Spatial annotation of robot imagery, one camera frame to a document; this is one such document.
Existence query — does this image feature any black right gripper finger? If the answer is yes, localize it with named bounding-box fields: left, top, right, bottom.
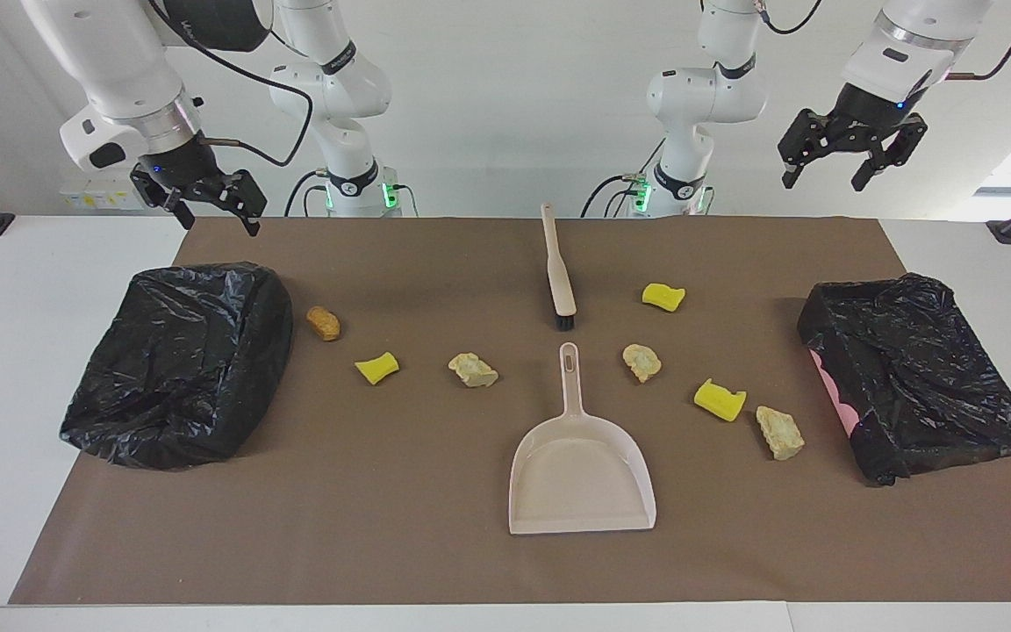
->
left=131, top=167, right=195, bottom=231
left=220, top=169, right=268, bottom=238

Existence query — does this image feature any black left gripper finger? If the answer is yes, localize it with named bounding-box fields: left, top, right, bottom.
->
left=778, top=108, right=833, bottom=190
left=851, top=114, right=929, bottom=193

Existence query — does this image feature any brown bread nugget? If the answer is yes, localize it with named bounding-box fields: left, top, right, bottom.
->
left=306, top=305, right=341, bottom=342

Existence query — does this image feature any pale beige lump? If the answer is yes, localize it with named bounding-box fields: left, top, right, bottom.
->
left=756, top=406, right=806, bottom=462
left=622, top=343, right=663, bottom=384
left=448, top=352, right=499, bottom=389

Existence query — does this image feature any beige brush with black bristles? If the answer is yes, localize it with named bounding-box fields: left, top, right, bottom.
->
left=541, top=204, right=578, bottom=332

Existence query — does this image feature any beige plastic dustpan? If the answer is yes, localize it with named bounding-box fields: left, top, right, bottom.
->
left=508, top=342, right=657, bottom=535

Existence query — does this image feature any black trash bag bin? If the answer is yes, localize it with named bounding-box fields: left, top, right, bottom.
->
left=60, top=262, right=294, bottom=470

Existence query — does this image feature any black trash bag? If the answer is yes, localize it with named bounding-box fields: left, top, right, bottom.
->
left=797, top=273, right=1011, bottom=486

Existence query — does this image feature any pink plastic bin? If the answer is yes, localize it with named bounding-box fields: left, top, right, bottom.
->
left=808, top=349, right=862, bottom=435

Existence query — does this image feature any brown table mat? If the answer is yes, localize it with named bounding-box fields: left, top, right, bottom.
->
left=8, top=217, right=1011, bottom=607

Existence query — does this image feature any black right base cable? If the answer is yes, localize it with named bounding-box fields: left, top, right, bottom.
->
left=284, top=169, right=331, bottom=218

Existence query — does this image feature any black base cable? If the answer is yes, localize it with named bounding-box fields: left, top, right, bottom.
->
left=284, top=169, right=331, bottom=218
left=580, top=139, right=666, bottom=218

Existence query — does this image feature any white wall socket box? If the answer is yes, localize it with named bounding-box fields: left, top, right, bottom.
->
left=60, top=178, right=148, bottom=212

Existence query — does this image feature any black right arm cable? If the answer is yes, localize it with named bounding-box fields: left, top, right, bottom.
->
left=147, top=0, right=313, bottom=168

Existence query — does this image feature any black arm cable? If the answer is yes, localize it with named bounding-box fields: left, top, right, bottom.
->
left=944, top=0, right=1011, bottom=82
left=147, top=0, right=313, bottom=168

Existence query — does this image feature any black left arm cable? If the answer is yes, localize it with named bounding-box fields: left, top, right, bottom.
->
left=944, top=0, right=1011, bottom=82

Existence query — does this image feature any black left base cable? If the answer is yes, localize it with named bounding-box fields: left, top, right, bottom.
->
left=580, top=139, right=666, bottom=218

